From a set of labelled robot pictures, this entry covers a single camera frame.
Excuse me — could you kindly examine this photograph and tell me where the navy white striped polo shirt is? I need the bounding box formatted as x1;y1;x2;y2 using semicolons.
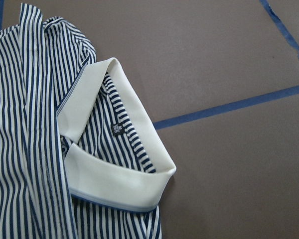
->
0;3;176;239

